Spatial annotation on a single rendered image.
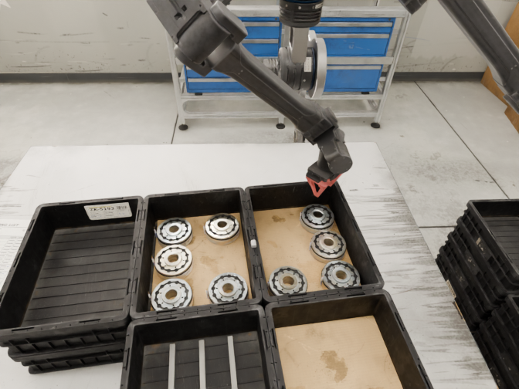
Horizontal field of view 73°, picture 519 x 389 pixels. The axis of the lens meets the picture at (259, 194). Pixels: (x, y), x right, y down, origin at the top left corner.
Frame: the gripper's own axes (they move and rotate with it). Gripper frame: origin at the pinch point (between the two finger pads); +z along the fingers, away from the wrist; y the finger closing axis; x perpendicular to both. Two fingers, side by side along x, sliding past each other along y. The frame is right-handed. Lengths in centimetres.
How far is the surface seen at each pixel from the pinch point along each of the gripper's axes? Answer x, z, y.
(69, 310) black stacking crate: 26, 13, -69
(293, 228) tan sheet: 3.0, 13.6, -8.1
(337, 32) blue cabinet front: 101, 23, 160
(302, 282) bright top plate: -12.0, 10.3, -23.1
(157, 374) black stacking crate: -3, 13, -63
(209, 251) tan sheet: 14.9, 13.2, -32.4
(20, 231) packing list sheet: 77, 26, -68
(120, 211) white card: 42, 8, -44
